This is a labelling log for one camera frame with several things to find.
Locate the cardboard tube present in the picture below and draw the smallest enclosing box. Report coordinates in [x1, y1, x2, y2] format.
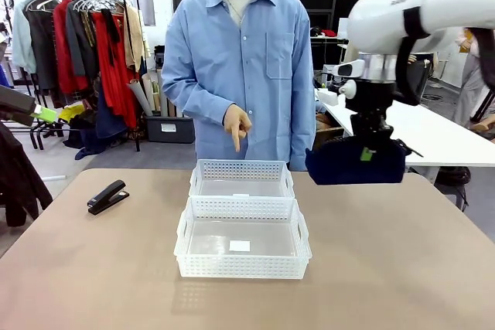
[155, 68, 167, 117]
[141, 72, 156, 113]

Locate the yellow cloth item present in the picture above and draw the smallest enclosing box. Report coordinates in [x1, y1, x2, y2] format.
[57, 104, 86, 124]

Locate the large white perforated plastic basket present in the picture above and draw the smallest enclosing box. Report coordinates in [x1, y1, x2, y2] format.
[173, 197, 313, 280]

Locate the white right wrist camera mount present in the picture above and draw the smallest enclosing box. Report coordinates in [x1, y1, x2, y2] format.
[316, 79, 357, 107]

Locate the person in pink sweater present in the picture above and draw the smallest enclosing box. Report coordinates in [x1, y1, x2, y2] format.
[454, 28, 495, 127]

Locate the grey hanging jacket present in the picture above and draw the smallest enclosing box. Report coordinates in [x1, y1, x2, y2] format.
[65, 0, 97, 78]

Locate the black bag under table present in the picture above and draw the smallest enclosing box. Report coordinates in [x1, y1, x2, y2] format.
[435, 165, 472, 196]

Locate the black jacket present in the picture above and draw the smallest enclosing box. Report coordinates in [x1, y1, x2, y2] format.
[0, 121, 54, 229]

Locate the black cable hose right arm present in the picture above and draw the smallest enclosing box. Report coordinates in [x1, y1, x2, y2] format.
[393, 7, 495, 107]

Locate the person's right forearm blue sleeve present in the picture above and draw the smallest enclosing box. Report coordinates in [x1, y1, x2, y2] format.
[162, 74, 235, 124]

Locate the white background table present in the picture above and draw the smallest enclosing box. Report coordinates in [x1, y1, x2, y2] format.
[315, 88, 495, 168]

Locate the grey storage bin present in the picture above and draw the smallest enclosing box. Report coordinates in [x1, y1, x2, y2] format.
[145, 115, 196, 145]

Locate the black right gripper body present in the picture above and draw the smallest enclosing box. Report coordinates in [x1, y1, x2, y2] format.
[343, 78, 395, 133]

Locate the red hanging jacket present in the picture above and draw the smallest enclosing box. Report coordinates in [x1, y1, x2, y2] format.
[52, 0, 90, 95]

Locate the person's right hand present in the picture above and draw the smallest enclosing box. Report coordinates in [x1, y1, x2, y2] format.
[224, 104, 254, 153]

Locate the light blue hanging jacket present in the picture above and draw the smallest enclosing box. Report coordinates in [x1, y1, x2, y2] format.
[11, 0, 38, 76]

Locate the black hanging coat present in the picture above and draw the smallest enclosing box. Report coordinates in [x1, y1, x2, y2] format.
[24, 7, 59, 91]

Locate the brown cardboard box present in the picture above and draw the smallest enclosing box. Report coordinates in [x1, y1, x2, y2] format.
[315, 113, 346, 141]

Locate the grey paper roll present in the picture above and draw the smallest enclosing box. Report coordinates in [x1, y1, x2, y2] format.
[127, 78, 154, 117]

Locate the person in blue shirt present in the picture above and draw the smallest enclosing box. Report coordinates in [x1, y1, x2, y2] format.
[161, 0, 317, 172]

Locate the beige hanging coat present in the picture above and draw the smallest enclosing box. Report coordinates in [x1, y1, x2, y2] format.
[123, 5, 150, 74]

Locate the dark blue denim garment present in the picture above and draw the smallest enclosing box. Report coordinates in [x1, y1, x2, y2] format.
[73, 82, 131, 161]

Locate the black stapler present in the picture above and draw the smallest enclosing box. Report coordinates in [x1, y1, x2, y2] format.
[87, 179, 131, 216]

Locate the person's left forearm blue sleeve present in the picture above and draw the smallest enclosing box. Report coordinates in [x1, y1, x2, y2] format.
[289, 94, 317, 172]

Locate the navy blue fabric pouch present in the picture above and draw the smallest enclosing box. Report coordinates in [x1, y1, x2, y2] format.
[305, 136, 408, 186]

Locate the small white perforated plastic basket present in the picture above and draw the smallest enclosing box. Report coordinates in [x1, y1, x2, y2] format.
[188, 158, 295, 200]

